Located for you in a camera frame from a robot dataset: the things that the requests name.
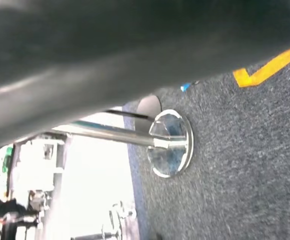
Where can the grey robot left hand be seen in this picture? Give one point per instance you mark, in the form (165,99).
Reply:
(109,49)

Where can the grey round floor disc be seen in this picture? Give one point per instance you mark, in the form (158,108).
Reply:
(147,106)

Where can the yellow floor tape square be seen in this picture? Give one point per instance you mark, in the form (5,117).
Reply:
(272,66)

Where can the chrome stanchion post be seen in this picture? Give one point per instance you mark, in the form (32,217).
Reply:
(170,155)

